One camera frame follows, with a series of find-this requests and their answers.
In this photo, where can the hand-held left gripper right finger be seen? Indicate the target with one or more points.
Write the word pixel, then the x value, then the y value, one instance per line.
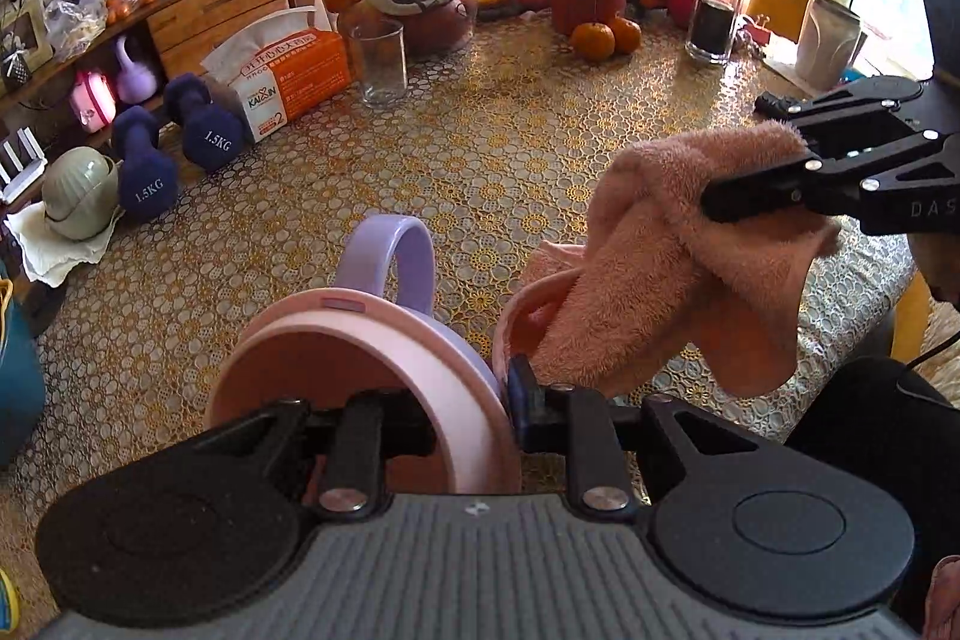
pixel 519 389

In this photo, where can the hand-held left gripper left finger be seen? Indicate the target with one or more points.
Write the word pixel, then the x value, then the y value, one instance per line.
pixel 352 452

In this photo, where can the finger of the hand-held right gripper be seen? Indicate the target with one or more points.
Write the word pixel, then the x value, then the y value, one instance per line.
pixel 772 190
pixel 862 100

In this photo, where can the pink towel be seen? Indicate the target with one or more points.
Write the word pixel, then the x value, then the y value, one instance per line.
pixel 660 265

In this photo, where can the person's right hand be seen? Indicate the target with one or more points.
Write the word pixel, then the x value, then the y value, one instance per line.
pixel 937 265

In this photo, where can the white paper cup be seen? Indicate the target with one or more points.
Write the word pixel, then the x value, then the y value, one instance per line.
pixel 825 44

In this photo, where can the glass jar with dark contents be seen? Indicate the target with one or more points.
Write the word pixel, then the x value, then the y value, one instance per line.
pixel 712 21

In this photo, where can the person's black trouser leg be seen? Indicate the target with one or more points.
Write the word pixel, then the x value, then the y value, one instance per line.
pixel 862 400

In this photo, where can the orange fruit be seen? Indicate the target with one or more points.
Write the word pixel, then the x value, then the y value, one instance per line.
pixel 626 34
pixel 592 42

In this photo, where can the teal basin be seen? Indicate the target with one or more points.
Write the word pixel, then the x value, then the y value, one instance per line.
pixel 19 377

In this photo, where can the blue dumbbell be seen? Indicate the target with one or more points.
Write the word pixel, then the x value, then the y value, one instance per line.
pixel 206 126
pixel 146 175

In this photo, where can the clear drinking glass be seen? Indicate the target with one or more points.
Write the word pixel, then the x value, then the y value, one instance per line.
pixel 381 66

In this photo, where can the white cloth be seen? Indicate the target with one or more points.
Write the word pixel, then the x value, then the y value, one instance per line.
pixel 52 254

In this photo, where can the pale green round pot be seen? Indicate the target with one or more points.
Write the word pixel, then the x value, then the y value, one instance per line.
pixel 79 194

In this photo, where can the orange and white tissue box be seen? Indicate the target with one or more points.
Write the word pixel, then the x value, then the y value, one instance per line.
pixel 292 78

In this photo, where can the purple kettlebell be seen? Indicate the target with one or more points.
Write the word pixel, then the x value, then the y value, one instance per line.
pixel 136 78

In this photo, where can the pink small bag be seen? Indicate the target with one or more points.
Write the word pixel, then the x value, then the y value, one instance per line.
pixel 94 104

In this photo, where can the small white picket fence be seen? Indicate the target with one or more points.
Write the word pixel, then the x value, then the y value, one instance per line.
pixel 19 160

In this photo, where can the wooden television console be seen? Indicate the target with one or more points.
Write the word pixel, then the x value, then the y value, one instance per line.
pixel 217 6

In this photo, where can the bag of oranges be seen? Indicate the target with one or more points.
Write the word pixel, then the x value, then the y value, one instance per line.
pixel 131 3

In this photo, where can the plastic bag of food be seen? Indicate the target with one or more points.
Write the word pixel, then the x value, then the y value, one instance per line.
pixel 71 21

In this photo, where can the photo frame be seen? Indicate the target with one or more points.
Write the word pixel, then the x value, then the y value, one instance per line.
pixel 19 48

